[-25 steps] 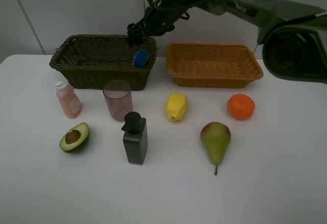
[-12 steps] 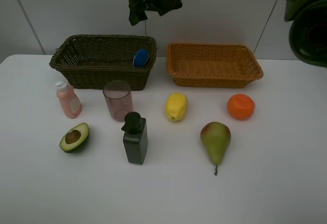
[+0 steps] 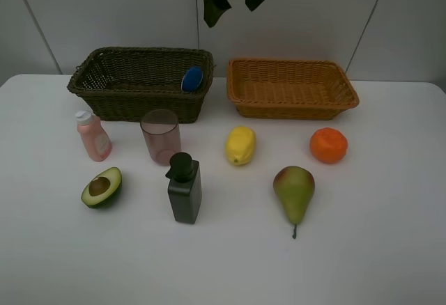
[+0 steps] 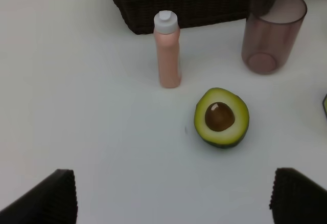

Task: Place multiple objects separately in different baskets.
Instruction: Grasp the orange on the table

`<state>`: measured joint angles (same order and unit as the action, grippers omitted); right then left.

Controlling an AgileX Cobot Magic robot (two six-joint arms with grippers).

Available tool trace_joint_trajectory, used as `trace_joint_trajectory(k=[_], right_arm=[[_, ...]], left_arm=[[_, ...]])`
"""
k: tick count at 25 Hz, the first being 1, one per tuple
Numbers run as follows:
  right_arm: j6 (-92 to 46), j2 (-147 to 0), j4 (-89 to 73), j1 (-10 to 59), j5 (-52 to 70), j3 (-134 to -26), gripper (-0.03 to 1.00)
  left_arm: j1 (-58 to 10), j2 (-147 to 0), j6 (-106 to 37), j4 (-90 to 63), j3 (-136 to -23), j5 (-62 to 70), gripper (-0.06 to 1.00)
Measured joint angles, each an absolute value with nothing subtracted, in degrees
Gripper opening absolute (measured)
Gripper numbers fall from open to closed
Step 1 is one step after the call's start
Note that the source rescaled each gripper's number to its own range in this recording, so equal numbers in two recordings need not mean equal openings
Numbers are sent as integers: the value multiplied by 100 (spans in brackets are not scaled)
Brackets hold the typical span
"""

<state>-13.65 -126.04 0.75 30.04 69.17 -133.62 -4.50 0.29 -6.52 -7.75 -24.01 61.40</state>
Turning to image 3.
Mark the translucent pink cup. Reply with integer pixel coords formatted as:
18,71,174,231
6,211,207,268
140,109,181,166

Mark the dark brown wicker basket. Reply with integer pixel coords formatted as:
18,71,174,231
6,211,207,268
67,47,214,123

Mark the orange wicker basket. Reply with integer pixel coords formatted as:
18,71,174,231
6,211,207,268
226,58,360,120

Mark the black pump dispenser bottle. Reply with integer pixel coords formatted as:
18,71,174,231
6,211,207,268
165,152,202,224

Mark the white bottle blue cap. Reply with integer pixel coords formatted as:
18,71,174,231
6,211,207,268
181,66,203,92

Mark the pink bottle white cap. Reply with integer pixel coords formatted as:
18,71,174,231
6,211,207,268
75,111,112,162

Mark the yellow lemon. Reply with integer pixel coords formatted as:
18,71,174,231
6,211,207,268
225,126,256,166

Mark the halved avocado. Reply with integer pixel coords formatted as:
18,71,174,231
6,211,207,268
81,167,123,209

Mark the green red pear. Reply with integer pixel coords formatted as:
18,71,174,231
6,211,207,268
273,166,315,239

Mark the orange fruit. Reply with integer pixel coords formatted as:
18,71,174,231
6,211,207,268
309,127,348,164

